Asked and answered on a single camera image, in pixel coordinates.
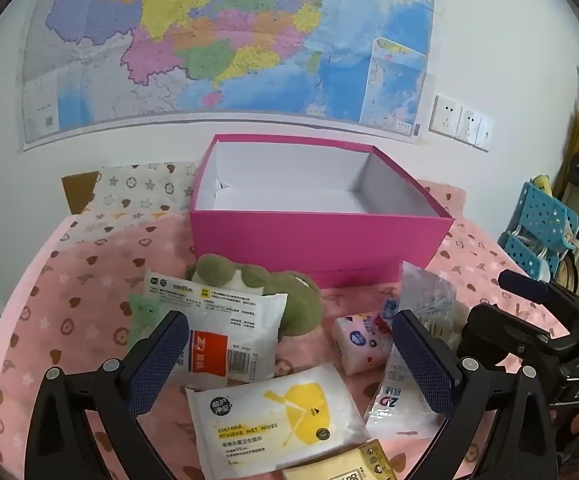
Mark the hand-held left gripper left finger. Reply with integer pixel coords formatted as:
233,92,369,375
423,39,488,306
24,310,191,480

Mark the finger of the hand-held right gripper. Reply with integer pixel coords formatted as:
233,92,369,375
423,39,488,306
458,303,571,377
498,269,579,319

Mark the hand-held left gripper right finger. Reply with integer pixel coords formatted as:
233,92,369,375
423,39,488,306
392,310,557,480

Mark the small green packet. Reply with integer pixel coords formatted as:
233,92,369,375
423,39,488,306
128,294,158,346

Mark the small white red-print packet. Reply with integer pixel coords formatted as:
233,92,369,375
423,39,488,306
364,345,453,441

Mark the floral tissue packet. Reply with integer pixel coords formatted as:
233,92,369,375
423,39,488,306
332,310,400,376

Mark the clear cotton swab bag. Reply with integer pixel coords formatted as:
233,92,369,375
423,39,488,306
397,261,457,321

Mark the large white wet wipes pack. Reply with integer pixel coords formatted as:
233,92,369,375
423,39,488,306
142,269,289,381

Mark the white yellow wet wipes pack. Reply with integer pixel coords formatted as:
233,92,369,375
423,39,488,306
186,364,370,478

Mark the yellow tissue packet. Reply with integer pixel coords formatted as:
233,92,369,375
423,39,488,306
282,439,397,480

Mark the green frog plush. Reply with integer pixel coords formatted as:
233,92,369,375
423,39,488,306
186,254,324,337

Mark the pink cardboard box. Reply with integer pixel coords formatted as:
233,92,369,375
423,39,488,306
190,134,455,290

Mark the blue perforated plastic rack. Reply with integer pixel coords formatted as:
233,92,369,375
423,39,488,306
499,181,579,281

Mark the white star printed cloth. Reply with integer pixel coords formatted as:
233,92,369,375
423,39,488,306
62,161,200,246

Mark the white wall switch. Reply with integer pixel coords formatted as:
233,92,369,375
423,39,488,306
475,115,495,148

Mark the white wall socket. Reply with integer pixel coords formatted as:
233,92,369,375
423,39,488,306
429,95,463,136
457,105,481,142

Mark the colourful wall map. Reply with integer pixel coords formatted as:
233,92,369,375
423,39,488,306
17,0,437,151

